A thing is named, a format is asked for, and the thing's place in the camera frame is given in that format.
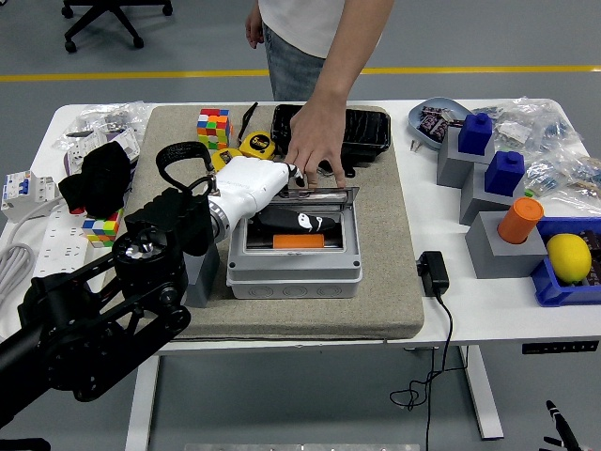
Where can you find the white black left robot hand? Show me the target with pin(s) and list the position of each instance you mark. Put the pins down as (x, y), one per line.
(249, 183)

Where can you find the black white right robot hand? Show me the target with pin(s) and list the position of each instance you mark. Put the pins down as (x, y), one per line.
(559, 420)

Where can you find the person's right hand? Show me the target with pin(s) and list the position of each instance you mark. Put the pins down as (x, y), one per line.
(254, 28)

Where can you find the person's left hand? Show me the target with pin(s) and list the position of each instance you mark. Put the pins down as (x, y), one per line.
(317, 134)

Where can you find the orange cylinder battery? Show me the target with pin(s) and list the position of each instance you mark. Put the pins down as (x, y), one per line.
(520, 221)
(298, 241)

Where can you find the grey junction box clear lid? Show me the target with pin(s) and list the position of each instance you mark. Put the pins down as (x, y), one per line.
(296, 282)

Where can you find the person's left forearm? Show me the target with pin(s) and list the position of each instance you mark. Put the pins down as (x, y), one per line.
(352, 51)

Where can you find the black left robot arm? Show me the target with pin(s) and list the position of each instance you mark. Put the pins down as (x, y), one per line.
(94, 319)

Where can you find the yellow tape measure black label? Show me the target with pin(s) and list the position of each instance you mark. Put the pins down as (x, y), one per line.
(257, 144)

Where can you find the person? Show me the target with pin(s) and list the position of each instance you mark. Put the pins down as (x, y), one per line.
(300, 28)

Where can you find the black cracked tray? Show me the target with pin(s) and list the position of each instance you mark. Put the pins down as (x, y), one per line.
(371, 129)

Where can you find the colourful puzzle cube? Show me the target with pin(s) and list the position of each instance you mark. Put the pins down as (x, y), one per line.
(102, 228)
(214, 128)

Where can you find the black table control panel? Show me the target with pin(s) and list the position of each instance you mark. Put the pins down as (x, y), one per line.
(559, 348)

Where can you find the small metal screws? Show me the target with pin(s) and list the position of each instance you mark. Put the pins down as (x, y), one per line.
(414, 145)

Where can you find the grey-brown mat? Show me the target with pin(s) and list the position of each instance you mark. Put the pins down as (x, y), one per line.
(385, 211)

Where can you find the grey block with round hole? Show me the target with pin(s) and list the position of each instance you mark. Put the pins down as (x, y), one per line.
(202, 282)
(497, 260)

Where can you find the dark foil packet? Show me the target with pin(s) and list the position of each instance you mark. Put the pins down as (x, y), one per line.
(433, 111)
(431, 124)

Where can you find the pale blue dish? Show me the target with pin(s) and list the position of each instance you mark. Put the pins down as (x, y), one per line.
(438, 102)

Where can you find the white table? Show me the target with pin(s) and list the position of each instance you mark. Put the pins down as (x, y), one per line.
(493, 310)

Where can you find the blue plastic bin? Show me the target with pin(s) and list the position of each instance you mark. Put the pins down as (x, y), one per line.
(548, 286)

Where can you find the black cloth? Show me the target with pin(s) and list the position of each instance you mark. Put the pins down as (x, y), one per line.
(101, 178)

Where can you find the black office chair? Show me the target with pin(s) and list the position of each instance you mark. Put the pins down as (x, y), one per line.
(105, 16)

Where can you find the clear bag of parts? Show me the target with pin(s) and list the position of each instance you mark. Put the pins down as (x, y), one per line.
(562, 178)
(110, 115)
(539, 122)

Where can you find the blue block with knob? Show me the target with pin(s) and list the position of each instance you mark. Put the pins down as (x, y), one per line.
(475, 136)
(503, 176)

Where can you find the yellow lemon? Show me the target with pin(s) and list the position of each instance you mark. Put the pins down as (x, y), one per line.
(568, 258)

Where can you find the white socket purple edge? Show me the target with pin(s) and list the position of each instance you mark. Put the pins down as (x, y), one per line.
(75, 155)

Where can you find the dark parts in bin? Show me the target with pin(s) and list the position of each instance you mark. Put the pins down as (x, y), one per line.
(594, 244)

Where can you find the white power strip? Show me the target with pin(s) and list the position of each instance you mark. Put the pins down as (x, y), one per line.
(56, 235)

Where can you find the white circuit breaker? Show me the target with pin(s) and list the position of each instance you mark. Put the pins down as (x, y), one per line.
(28, 192)

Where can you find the white wall socket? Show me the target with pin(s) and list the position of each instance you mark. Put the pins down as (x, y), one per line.
(126, 143)

